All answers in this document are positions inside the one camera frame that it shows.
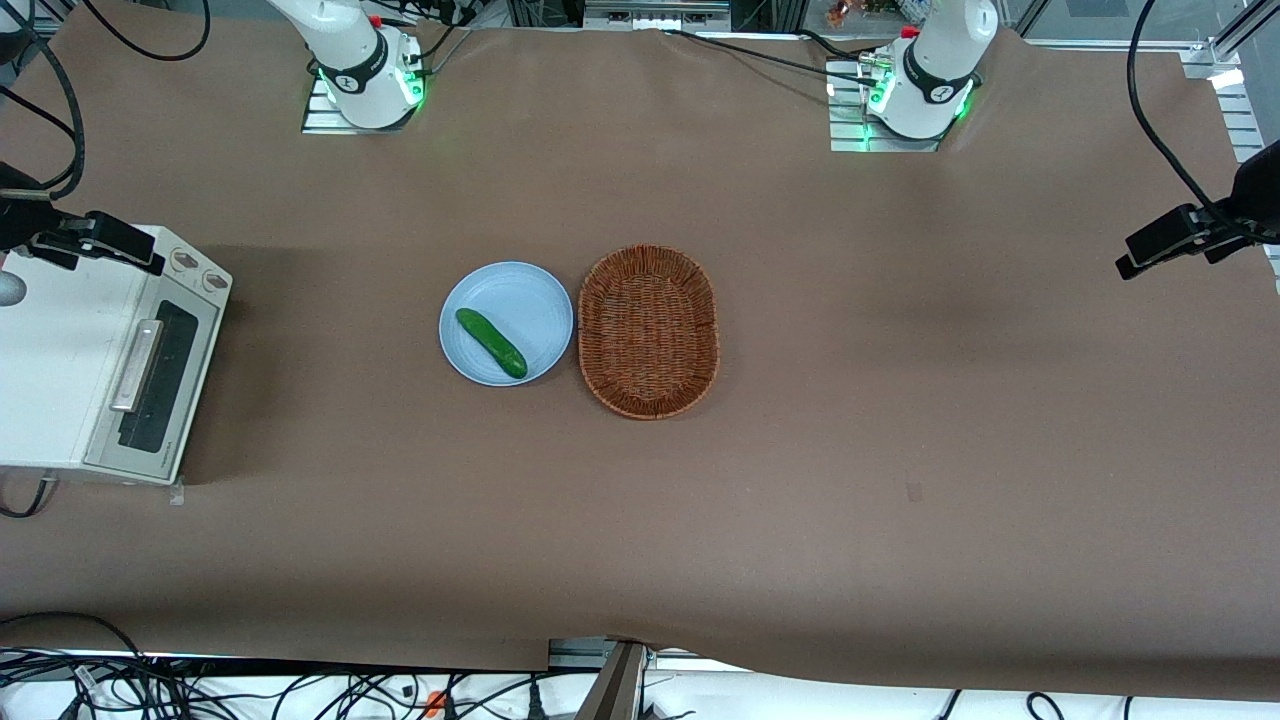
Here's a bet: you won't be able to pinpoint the toaster oven glass door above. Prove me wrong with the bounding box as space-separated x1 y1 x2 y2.
85 283 223 484

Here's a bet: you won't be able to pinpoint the white toaster oven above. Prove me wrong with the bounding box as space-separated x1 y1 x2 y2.
0 225 234 486

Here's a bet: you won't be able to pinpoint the green cucumber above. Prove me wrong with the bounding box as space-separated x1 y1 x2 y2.
455 307 529 380

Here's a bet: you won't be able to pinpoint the light blue round plate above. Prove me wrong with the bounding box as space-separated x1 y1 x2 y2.
439 261 575 387

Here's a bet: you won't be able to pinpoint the brown paper table cover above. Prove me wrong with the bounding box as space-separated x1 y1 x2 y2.
0 15 1280 701

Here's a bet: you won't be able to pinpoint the brown oval wicker basket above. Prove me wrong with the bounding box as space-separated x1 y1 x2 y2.
577 244 721 421

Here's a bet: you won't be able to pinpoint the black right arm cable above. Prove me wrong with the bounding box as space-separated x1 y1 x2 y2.
0 20 87 203

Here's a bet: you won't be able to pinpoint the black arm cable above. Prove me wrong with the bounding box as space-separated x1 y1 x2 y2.
1127 0 1237 227
0 20 87 203

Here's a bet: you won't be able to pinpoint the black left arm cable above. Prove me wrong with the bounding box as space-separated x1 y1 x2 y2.
1127 0 1237 227

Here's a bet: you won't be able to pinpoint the aluminium corner frame profile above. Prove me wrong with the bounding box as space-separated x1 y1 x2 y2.
1180 0 1280 166

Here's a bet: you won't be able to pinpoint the black looped cable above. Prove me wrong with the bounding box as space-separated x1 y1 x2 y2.
80 0 212 63

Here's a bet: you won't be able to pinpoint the aluminium arm base plate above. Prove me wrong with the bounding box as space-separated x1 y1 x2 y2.
827 58 979 154
302 72 427 135

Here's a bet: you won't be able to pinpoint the black oven power cable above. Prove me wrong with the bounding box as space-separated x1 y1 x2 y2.
0 477 58 520

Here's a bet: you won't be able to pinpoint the tangled black floor cables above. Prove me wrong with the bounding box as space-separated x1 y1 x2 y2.
0 611 561 720

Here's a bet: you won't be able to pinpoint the black base power cable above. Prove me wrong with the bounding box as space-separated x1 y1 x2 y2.
662 27 883 89

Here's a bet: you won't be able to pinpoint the aluminium camera mount post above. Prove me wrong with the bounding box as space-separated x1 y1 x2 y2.
548 637 653 720

